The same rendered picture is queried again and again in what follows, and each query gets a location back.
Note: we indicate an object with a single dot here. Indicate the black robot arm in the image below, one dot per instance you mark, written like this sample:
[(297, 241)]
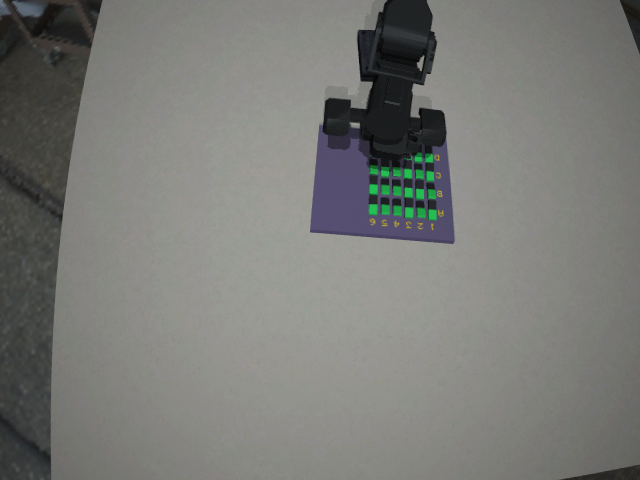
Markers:
[(402, 36)]

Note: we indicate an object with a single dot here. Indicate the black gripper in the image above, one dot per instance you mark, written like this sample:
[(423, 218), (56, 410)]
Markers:
[(338, 114)]

